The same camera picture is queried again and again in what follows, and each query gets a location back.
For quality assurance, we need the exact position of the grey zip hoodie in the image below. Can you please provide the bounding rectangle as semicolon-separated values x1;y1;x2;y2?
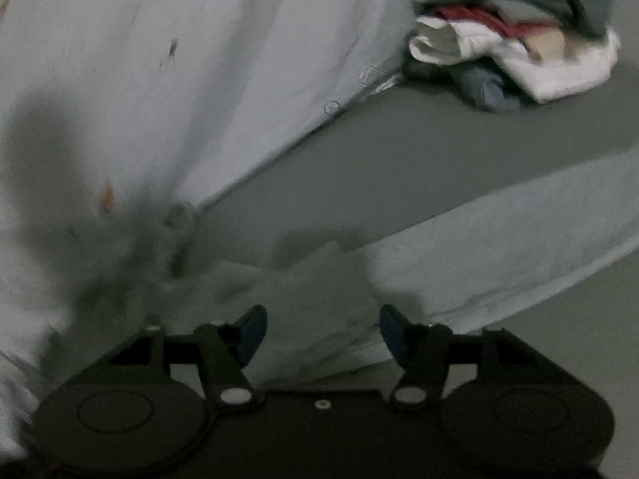
39;144;639;395

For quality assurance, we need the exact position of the folded white garment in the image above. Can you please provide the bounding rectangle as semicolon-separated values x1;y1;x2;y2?
493;28;621;104

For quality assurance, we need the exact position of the carrot print backdrop sheet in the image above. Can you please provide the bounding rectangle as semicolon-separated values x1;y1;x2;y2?
1;0;415;460

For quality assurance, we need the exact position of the folded tan garment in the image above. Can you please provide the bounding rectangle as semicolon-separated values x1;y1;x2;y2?
522;28;568;63

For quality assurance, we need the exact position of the white rolled garment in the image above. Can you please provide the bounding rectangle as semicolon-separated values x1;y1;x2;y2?
408;16;504;66

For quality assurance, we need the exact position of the folded red garment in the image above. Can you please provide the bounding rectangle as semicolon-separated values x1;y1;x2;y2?
433;4;558;39

